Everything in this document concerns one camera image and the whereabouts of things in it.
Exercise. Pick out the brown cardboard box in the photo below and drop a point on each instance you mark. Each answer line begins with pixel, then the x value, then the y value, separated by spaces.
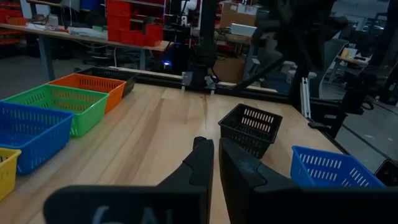
pixel 237 15

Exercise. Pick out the black vertical frame post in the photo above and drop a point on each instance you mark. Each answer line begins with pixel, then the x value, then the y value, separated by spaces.
pixel 206 46

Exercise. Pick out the large black plastic basket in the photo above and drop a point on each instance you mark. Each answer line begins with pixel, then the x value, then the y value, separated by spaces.
pixel 129 84

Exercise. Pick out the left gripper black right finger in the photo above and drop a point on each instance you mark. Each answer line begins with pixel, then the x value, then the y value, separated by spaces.
pixel 264 202

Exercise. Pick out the large green plastic basket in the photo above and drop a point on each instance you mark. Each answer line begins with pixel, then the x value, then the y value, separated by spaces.
pixel 90 115

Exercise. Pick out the silver aluminium extrusion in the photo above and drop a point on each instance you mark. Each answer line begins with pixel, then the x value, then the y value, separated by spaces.
pixel 305 96

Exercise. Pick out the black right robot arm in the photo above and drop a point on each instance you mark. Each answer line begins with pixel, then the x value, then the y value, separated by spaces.
pixel 298 37

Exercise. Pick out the large yellow plastic basket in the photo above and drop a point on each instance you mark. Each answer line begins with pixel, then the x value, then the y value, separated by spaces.
pixel 7 174

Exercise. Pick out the large blue plastic basket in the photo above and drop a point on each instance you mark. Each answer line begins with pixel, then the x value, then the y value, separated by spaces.
pixel 43 146

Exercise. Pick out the small black plastic basket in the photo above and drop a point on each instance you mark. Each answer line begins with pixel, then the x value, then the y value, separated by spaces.
pixel 239 137

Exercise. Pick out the red shelf bins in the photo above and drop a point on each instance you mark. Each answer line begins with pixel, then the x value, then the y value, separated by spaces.
pixel 11 18

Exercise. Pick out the stack of red bins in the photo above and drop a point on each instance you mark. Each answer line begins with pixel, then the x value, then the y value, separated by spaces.
pixel 124 28

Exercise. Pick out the white flat box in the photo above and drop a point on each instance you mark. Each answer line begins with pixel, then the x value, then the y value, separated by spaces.
pixel 244 29

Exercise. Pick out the small blue plastic basket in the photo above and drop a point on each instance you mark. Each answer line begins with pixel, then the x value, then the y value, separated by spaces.
pixel 314 180

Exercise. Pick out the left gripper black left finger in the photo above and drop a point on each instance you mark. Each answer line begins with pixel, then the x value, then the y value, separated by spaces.
pixel 186 199

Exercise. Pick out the large orange plastic basket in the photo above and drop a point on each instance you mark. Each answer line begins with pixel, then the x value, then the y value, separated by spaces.
pixel 115 96

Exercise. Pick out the wooden workbench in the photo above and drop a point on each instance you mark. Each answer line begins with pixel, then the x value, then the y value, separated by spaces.
pixel 93 40

